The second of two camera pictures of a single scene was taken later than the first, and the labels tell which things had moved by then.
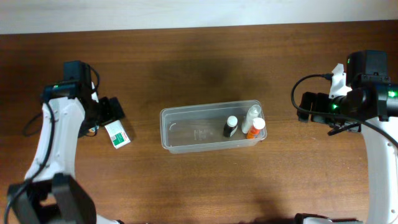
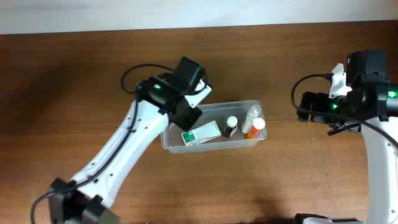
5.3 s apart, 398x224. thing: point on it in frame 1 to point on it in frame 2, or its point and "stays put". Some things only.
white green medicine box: (117, 134) to (200, 135)
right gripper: (319, 107) stays put
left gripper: (109, 109) to (187, 115)
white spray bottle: (253, 112) stays put
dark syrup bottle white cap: (231, 126) stays put
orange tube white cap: (258, 124) stays put
